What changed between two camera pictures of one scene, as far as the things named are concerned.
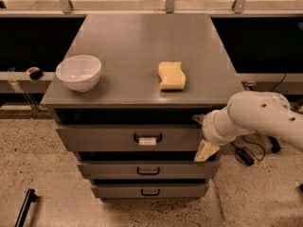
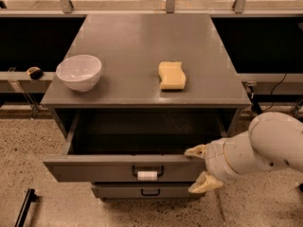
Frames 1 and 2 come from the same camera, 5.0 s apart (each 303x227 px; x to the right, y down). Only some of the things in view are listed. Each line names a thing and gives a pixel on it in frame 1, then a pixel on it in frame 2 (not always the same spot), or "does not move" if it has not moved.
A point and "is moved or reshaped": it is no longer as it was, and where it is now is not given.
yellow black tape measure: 35,73 does not move
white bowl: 80,73 does not move
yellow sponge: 171,75 does not move
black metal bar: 30,197 does not move
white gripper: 209,129 -> 217,158
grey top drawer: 128,138 is moved or reshaped
